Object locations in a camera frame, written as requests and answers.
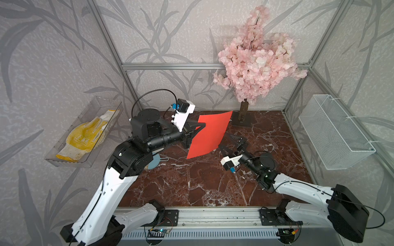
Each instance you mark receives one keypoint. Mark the right circuit board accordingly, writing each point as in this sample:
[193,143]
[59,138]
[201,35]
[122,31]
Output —
[287,232]

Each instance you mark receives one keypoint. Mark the circuit board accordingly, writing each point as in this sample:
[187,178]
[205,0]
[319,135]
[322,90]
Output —
[287,232]
[158,232]

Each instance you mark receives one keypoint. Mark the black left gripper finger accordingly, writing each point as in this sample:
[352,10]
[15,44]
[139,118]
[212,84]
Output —
[195,125]
[192,140]

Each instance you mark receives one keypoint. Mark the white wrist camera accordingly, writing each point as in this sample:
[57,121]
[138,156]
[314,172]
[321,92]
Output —
[182,109]
[230,163]

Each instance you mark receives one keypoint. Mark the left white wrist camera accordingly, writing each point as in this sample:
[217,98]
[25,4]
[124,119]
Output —
[182,109]

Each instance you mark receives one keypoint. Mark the white wire mesh basket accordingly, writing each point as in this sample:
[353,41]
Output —
[335,136]

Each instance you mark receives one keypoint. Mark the left circuit board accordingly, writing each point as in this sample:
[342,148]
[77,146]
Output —
[158,232]

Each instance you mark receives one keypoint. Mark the aluminium frame corner post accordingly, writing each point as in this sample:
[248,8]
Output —
[94,9]

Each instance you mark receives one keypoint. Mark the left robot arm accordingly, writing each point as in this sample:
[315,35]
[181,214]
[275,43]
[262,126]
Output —
[98,226]

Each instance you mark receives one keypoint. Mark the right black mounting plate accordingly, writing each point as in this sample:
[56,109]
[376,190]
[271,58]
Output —
[275,217]

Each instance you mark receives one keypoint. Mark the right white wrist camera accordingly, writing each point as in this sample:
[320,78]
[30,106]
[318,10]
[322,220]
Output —
[230,163]

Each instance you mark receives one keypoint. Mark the horizontal aluminium back bar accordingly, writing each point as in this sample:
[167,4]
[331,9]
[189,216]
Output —
[173,66]

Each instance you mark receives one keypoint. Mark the black mounting plate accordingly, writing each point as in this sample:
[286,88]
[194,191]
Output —
[275,217]
[167,218]

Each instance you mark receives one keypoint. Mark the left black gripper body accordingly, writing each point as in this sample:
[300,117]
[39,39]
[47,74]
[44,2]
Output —
[181,137]

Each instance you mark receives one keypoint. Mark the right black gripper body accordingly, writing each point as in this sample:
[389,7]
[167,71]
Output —
[242,152]

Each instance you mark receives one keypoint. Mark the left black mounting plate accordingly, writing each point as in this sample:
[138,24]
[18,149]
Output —
[167,218]

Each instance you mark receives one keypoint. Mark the pink cherry blossom tree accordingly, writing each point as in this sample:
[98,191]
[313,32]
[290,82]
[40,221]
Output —
[255,64]

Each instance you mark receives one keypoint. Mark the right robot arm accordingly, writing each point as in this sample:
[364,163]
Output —
[335,208]

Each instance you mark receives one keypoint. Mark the light blue straw brush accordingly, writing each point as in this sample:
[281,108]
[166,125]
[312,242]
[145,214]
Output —
[157,159]

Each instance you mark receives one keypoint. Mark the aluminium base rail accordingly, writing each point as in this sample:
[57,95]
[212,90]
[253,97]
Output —
[242,217]

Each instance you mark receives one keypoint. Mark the right aluminium corner post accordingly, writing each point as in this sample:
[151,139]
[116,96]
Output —
[340,12]

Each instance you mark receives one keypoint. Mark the clear plastic wall tray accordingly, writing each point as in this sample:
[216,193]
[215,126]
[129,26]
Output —
[97,107]

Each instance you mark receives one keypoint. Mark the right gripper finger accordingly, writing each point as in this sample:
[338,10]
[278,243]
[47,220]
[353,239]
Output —
[225,150]
[238,140]

